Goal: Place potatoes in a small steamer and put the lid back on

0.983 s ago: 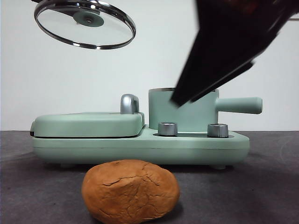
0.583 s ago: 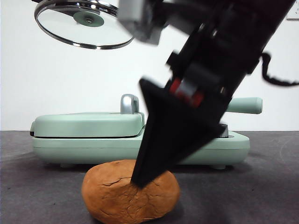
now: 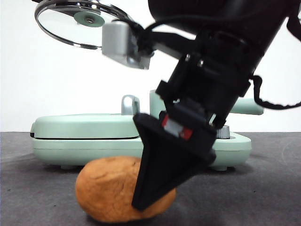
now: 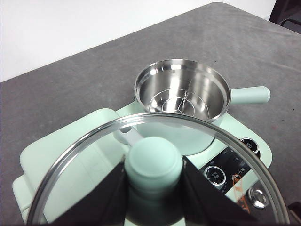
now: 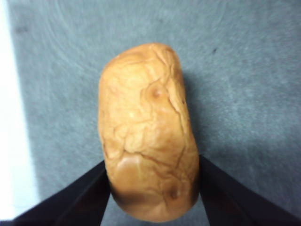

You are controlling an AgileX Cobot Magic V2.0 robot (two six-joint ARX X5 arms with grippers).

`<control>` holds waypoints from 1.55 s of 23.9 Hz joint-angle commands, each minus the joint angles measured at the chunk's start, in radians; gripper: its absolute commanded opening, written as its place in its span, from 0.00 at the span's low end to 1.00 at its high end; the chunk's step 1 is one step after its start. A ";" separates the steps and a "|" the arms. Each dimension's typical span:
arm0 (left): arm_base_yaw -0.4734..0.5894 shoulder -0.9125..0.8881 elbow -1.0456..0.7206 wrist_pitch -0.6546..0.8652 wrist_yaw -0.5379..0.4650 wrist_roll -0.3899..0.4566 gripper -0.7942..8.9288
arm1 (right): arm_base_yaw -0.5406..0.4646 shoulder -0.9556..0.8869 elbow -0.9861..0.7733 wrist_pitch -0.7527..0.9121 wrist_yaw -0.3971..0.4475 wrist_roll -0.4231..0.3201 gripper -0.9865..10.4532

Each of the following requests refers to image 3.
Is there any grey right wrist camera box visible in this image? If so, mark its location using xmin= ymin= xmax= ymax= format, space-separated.
xmin=101 ymin=20 xmax=151 ymax=70

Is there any braided black right arm cable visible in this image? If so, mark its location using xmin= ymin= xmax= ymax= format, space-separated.
xmin=249 ymin=74 xmax=301 ymax=110

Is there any black right camera cable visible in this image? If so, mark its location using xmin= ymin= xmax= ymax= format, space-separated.
xmin=128 ymin=17 xmax=198 ymax=51

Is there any mint green hinged grill cover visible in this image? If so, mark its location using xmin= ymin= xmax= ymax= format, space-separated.
xmin=30 ymin=113 xmax=142 ymax=139

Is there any silver grill cover handle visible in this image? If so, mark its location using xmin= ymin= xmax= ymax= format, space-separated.
xmin=121 ymin=94 xmax=141 ymax=116

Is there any silver control knob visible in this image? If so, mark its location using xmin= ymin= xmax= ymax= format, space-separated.
xmin=215 ymin=126 xmax=231 ymax=139

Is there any brown potato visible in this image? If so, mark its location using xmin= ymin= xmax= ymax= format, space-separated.
xmin=75 ymin=155 xmax=177 ymax=224

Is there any mint green pot with handle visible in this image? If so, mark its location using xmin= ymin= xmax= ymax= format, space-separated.
xmin=149 ymin=89 xmax=264 ymax=116

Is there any mint green breakfast machine base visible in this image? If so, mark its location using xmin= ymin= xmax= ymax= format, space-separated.
xmin=32 ymin=131 xmax=252 ymax=171

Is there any glass lid with green knob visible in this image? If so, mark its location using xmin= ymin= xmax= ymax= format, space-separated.
xmin=34 ymin=0 xmax=133 ymax=50

